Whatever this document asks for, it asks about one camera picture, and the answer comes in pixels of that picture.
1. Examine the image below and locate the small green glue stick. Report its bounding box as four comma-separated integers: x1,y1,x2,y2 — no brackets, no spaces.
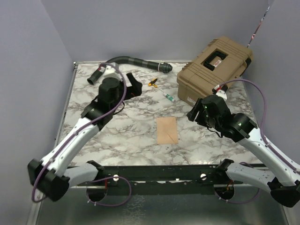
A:
163,92,175,102

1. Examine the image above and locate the pink tan envelope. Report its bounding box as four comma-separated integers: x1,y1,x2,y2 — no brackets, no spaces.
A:
156,117,179,144

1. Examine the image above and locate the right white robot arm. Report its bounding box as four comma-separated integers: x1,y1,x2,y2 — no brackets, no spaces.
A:
187,95,300,208

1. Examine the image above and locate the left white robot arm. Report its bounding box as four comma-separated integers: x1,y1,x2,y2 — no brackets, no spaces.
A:
27,72,142,203

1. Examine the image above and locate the small yellow black tool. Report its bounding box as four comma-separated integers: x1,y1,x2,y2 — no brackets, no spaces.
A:
148,78,158,88

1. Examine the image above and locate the tan plastic toolbox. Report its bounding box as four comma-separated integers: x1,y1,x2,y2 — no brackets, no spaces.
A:
177,36,254,106

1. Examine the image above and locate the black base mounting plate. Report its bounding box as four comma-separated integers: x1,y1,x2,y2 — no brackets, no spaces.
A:
77,160,244,196

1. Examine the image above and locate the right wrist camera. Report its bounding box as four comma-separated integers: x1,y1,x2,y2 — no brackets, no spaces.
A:
212,84,228,101

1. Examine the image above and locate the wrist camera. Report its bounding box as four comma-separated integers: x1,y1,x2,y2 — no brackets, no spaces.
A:
212,84,228,101
98,66,121,82

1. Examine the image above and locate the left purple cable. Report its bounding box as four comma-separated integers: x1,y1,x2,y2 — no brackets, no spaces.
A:
31,62,133,207

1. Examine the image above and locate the purple cable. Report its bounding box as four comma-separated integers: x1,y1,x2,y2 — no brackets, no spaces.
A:
213,79,300,204
31,62,133,207

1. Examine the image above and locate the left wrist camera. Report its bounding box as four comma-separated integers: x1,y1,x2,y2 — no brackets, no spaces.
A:
98,66,121,82

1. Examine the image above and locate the dark grey flexible hose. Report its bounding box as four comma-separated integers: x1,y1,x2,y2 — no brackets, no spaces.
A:
87,55,173,85

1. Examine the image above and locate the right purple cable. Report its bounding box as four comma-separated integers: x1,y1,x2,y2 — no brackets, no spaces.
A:
213,79,300,204

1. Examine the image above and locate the aluminium rail frame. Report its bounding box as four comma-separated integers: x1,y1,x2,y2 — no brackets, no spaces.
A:
26,62,291,225

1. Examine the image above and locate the striped cord in corner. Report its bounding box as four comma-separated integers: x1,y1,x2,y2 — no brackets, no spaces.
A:
246,6,270,49

